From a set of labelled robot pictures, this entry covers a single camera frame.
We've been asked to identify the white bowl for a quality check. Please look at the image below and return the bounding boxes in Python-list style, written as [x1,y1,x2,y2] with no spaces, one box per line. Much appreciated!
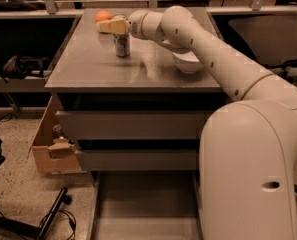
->
[172,52,203,74]

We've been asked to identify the black office chair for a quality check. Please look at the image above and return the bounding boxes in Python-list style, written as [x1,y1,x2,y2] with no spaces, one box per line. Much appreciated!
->
[229,15,297,68]

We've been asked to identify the open bottom grey drawer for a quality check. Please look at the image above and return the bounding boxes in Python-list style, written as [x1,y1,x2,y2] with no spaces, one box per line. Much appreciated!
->
[87,171,203,240]

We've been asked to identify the cardboard box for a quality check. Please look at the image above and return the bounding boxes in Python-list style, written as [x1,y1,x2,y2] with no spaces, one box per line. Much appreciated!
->
[31,99,82,174]

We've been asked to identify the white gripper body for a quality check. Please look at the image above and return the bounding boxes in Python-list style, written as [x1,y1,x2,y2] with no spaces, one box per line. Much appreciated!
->
[128,10,148,40]

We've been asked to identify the middle grey drawer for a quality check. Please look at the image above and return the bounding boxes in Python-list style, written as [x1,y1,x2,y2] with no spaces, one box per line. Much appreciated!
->
[76,150,198,171]

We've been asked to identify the orange fruit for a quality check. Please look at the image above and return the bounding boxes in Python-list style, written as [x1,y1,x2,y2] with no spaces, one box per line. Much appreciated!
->
[95,10,113,23]

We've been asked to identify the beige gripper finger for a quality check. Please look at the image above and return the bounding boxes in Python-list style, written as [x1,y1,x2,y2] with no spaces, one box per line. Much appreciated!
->
[109,18,129,35]
[96,20,111,34]

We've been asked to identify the grey drawer cabinet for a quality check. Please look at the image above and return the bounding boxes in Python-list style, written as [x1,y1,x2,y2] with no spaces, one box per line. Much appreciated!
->
[45,7,244,240]

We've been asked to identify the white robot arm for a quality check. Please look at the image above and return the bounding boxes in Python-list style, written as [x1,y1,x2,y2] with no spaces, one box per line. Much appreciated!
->
[96,6,297,240]

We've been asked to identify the black headset on shelf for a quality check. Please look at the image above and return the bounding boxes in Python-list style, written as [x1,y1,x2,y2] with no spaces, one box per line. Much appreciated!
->
[0,56,50,80]

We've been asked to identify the silver redbull can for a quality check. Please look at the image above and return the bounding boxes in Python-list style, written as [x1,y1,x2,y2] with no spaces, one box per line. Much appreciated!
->
[113,32,130,57]

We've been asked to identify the top grey drawer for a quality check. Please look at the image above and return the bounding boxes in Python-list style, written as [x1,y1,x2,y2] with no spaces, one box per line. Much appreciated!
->
[57,111,211,140]

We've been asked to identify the black stand with cable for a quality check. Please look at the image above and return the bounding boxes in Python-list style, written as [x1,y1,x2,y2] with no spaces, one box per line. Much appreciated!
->
[0,187,77,240]

